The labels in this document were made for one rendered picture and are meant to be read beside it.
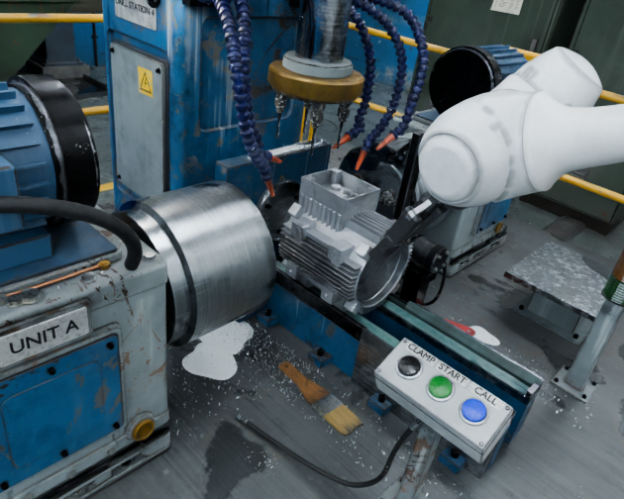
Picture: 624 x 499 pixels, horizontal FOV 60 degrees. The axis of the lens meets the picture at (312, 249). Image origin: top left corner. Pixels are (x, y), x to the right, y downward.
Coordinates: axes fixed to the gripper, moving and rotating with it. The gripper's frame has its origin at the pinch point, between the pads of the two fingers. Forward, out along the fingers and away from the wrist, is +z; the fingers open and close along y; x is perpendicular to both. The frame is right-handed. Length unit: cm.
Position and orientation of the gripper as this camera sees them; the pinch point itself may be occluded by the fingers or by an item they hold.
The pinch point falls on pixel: (386, 249)
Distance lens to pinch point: 93.9
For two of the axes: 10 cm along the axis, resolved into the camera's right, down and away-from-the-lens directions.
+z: -4.7, 5.2, 7.1
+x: 5.5, 8.0, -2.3
